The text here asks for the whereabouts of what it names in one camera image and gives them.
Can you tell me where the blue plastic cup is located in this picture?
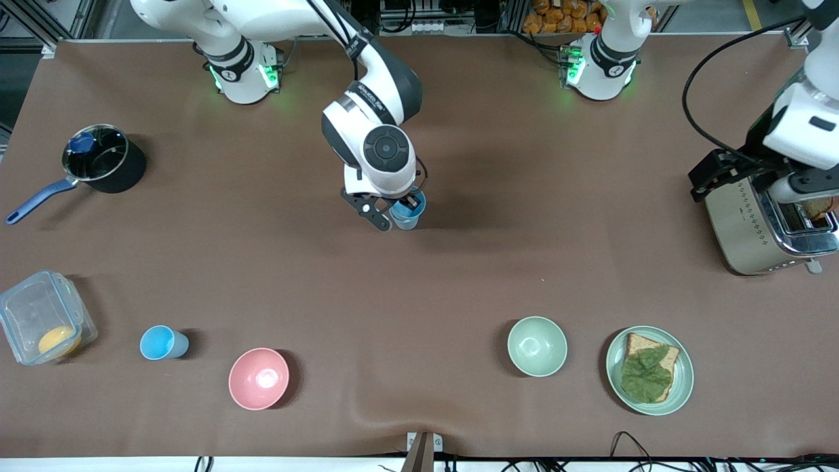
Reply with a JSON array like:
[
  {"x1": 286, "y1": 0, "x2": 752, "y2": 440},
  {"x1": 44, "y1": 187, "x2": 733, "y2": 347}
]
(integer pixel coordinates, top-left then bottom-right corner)
[
  {"x1": 140, "y1": 325, "x2": 190, "y2": 361},
  {"x1": 392, "y1": 189, "x2": 427, "y2": 218}
]

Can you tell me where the beige and chrome toaster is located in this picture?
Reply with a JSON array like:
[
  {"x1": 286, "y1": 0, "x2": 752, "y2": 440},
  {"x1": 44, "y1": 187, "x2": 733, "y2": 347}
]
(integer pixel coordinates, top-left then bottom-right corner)
[{"x1": 705, "y1": 174, "x2": 839, "y2": 276}]

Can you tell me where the dark toast slice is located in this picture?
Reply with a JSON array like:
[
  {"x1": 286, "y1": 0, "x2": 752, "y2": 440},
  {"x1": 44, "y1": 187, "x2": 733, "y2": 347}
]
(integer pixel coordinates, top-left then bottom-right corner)
[{"x1": 803, "y1": 197, "x2": 837, "y2": 221}]

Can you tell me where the brown table cover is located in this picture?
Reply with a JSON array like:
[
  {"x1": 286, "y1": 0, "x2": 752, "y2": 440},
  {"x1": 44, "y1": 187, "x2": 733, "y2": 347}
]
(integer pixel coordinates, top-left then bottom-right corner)
[{"x1": 0, "y1": 36, "x2": 839, "y2": 460}]

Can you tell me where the white socket strip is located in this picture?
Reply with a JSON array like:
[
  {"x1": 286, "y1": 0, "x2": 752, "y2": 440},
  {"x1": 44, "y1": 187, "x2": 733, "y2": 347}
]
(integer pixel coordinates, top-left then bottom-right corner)
[{"x1": 379, "y1": 0, "x2": 448, "y2": 35}]

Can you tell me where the brown bread slice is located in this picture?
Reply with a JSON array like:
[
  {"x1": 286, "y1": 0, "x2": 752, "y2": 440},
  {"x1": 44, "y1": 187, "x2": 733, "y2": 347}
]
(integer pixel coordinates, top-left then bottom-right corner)
[{"x1": 623, "y1": 332, "x2": 680, "y2": 403}]

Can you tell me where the pale green bowl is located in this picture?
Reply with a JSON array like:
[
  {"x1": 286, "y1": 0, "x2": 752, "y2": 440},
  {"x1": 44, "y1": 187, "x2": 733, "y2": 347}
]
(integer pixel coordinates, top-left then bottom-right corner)
[{"x1": 507, "y1": 316, "x2": 568, "y2": 378}]

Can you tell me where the pale green plate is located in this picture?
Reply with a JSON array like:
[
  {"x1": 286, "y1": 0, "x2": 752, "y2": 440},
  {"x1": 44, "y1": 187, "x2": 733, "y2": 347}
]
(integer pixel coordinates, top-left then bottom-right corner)
[{"x1": 605, "y1": 326, "x2": 695, "y2": 416}]

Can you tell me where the green lettuce leaf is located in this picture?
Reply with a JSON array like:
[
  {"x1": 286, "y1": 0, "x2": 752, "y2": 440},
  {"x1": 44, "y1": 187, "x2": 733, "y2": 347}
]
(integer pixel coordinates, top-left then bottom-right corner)
[{"x1": 620, "y1": 345, "x2": 674, "y2": 404}]

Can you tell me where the bag of orange snacks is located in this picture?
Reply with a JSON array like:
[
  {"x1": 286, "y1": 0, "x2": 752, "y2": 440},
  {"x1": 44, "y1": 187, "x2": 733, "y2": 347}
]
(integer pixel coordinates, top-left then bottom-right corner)
[{"x1": 522, "y1": 0, "x2": 604, "y2": 35}]

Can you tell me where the pink bowl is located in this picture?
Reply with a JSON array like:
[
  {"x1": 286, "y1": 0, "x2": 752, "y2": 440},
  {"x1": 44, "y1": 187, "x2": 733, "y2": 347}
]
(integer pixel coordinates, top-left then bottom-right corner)
[{"x1": 228, "y1": 347, "x2": 290, "y2": 412}]

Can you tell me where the grey metal table clamp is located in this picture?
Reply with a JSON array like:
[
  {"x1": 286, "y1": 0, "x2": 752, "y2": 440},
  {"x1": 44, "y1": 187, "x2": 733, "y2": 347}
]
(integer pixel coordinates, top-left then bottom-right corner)
[{"x1": 406, "y1": 431, "x2": 444, "y2": 472}]

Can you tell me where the glass lid with blue knob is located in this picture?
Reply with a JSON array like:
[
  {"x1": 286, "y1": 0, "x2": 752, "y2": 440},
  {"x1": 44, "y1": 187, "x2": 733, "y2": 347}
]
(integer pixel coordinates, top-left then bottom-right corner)
[{"x1": 62, "y1": 125, "x2": 128, "y2": 183}]

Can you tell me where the clear plastic storage box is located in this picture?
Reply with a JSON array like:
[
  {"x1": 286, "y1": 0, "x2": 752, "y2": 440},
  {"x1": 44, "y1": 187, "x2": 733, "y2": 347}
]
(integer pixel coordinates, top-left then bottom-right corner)
[{"x1": 0, "y1": 270, "x2": 99, "y2": 366}]

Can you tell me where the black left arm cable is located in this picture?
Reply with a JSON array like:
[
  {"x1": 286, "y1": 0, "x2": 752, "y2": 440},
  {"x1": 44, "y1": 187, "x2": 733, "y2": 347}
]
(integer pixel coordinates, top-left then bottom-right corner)
[{"x1": 682, "y1": 18, "x2": 804, "y2": 165}]

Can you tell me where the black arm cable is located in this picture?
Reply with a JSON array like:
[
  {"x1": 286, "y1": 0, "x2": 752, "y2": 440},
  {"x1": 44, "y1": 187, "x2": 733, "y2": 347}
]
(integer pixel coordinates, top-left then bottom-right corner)
[
  {"x1": 682, "y1": 18, "x2": 804, "y2": 165},
  {"x1": 307, "y1": 0, "x2": 369, "y2": 69}
]

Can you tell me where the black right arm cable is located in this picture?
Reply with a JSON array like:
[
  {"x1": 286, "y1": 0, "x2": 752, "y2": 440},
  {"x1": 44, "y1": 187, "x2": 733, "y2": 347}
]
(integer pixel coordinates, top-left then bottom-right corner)
[{"x1": 307, "y1": 0, "x2": 369, "y2": 69}]

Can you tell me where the black looped cable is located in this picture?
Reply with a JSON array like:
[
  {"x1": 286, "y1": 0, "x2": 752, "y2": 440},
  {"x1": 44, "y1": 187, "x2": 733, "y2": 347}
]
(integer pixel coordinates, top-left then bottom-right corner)
[{"x1": 610, "y1": 431, "x2": 656, "y2": 461}]

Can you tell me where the black pot with blue handle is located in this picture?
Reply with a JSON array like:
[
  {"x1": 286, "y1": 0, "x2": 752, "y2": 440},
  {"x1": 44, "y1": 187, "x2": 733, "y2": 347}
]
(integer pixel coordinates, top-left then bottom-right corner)
[{"x1": 5, "y1": 125, "x2": 148, "y2": 226}]

